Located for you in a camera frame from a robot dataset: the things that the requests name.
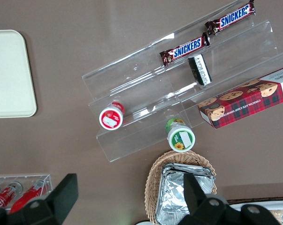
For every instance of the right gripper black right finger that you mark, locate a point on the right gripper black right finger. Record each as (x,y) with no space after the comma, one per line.
(214,211)

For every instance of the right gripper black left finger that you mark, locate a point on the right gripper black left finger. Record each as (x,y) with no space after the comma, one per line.
(49,208)

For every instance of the aluminium foil tray stack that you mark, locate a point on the aluminium foil tray stack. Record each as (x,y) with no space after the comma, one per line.
(171,194)

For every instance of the white rectangular snack tray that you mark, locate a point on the white rectangular snack tray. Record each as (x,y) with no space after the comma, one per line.
(261,206)

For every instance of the oval light wicker basket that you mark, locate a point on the oval light wicker basket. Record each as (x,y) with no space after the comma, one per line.
(153,173)

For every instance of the beige plastic tray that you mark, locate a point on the beige plastic tray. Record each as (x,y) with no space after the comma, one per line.
(9,82)

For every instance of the clear acrylic bottle rack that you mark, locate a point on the clear acrylic bottle rack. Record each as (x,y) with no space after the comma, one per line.
(46,179)

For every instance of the rice cracker bag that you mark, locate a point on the rice cracker bag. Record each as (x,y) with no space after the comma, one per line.
(277,216)

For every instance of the green lidded snack cup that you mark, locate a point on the green lidded snack cup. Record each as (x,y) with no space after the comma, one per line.
(181,139)

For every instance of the red lidded snack cup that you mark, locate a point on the red lidded snack cup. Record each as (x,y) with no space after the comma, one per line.
(110,118)

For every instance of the red plaid cookie box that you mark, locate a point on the red plaid cookie box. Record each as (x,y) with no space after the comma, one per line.
(244,103)

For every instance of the small black snack pack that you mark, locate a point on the small black snack pack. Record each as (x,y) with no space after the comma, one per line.
(200,69)

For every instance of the clear acrylic step shelf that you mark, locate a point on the clear acrylic step shelf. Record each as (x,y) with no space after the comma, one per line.
(136,77)

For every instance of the Snickers chocolate bar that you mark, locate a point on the Snickers chocolate bar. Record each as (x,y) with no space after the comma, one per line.
(232,17)
(185,49)

